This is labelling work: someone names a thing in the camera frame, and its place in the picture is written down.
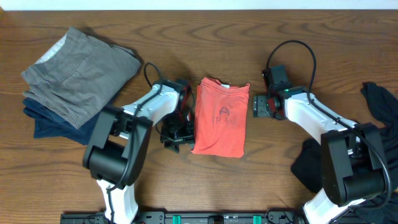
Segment red printed t-shirt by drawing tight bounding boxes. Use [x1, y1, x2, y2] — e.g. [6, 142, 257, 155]
[192, 77, 250, 158]

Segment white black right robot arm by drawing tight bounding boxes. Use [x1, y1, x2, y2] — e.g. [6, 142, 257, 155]
[253, 86, 393, 223]

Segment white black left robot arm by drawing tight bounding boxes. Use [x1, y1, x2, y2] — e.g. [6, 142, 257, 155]
[83, 80, 195, 223]

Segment black garment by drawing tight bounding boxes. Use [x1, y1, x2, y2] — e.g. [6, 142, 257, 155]
[290, 82, 398, 224]

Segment grey folded shorts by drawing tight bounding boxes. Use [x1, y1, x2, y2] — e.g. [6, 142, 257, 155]
[22, 27, 141, 129]

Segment blue folded garment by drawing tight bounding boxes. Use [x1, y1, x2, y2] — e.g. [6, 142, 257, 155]
[23, 95, 116, 145]

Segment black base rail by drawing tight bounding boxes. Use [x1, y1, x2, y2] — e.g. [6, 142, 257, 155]
[60, 210, 308, 224]

